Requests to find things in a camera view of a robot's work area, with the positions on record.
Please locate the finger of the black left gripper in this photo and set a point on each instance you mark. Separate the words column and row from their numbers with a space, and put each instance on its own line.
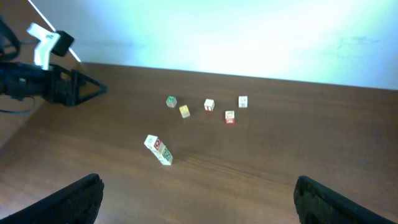
column 86, row 88

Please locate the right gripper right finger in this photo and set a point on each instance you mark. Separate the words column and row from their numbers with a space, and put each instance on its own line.
column 316, row 203

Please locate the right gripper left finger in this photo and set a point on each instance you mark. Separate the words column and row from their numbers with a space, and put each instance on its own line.
column 77, row 203

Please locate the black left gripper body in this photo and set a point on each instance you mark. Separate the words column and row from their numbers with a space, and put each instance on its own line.
column 19, row 81

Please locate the leaf picture wooden block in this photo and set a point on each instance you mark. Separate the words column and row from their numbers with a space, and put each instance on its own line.
column 149, row 140

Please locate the red letter E block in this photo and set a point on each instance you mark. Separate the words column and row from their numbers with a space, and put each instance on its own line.
column 165, row 157

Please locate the red letter A block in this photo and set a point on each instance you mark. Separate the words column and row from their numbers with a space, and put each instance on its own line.
column 158, row 147

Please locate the green letter R block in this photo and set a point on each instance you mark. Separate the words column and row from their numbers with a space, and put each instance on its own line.
column 171, row 101

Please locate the yellow wooden block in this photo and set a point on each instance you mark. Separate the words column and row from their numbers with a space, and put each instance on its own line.
column 184, row 111

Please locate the red picture wooden block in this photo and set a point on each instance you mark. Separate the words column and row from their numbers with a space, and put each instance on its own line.
column 229, row 117

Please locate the brown picture wooden block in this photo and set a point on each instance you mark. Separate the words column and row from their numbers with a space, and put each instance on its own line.
column 242, row 101

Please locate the red pattern wooden block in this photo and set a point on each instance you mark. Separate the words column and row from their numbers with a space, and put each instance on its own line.
column 209, row 105

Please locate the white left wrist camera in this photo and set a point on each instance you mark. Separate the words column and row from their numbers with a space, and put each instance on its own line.
column 57, row 43

